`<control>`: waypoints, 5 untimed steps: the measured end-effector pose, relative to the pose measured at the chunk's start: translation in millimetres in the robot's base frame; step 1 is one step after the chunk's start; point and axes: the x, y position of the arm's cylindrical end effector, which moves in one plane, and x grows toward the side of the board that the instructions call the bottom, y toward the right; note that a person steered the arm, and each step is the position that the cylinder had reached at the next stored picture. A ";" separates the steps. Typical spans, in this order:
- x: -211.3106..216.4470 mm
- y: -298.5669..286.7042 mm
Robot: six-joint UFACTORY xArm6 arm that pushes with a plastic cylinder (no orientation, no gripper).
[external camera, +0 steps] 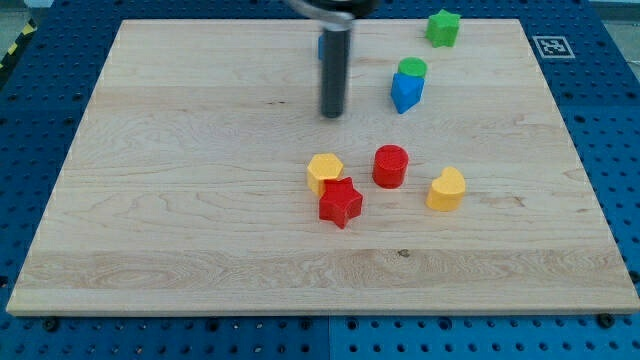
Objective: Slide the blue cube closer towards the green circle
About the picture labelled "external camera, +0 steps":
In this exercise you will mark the light wooden board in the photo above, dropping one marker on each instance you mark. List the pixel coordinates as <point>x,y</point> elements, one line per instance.
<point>184,191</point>

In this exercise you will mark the white fiducial marker tag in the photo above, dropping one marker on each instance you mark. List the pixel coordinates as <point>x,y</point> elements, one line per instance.
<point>553,47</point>

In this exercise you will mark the red star block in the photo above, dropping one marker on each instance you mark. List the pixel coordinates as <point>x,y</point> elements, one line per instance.
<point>340,202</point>

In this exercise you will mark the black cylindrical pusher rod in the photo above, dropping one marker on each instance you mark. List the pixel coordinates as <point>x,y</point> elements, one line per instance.
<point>335,51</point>

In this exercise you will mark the red cylinder block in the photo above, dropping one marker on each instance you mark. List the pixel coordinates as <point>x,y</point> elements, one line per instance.
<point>390,166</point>

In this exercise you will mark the yellow hexagon block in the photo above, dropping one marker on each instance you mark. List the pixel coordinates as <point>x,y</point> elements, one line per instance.
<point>322,167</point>

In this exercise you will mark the green cylinder block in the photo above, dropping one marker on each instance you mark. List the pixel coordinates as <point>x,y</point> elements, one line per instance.
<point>413,66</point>

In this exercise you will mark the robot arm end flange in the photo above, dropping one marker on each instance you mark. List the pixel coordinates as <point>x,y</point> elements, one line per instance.
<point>341,12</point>

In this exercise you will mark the yellow heart block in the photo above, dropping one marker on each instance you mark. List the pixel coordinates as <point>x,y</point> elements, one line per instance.
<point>447,191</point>

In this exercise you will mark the blue pentagon block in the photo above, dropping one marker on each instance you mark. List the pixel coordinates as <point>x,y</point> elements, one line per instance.
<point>406,91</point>

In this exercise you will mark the green star block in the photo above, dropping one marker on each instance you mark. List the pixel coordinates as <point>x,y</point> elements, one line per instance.
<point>442,28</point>

